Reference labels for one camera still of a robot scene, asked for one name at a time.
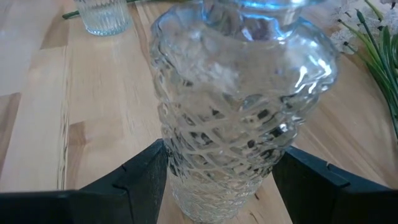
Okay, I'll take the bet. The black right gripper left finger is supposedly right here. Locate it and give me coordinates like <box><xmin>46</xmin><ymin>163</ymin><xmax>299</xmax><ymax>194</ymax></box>
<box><xmin>0</xmin><ymin>139</ymin><xmax>169</xmax><ymax>224</ymax></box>

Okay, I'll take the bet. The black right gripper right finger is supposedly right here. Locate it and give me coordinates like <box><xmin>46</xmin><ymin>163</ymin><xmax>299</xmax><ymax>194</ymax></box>
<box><xmin>272</xmin><ymin>145</ymin><xmax>398</xmax><ymax>224</ymax></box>

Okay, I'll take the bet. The diamond-pattern glass vase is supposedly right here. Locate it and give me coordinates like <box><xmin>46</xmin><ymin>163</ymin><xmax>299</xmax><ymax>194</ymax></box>
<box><xmin>149</xmin><ymin>0</ymin><xmax>340</xmax><ymax>224</ymax></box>

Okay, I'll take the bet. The white artificial flower bunch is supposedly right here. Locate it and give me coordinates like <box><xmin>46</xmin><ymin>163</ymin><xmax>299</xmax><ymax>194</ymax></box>
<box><xmin>328</xmin><ymin>0</ymin><xmax>398</xmax><ymax>139</ymax></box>

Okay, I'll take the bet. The ribbed glass jar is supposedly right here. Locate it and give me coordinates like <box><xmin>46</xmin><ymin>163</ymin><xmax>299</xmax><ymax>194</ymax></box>
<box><xmin>73</xmin><ymin>0</ymin><xmax>133</xmax><ymax>37</ymax></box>

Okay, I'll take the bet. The blue artificial flower bunch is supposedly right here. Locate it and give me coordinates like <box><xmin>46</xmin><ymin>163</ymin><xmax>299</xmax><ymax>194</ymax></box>
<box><xmin>198</xmin><ymin>0</ymin><xmax>315</xmax><ymax>12</ymax></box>

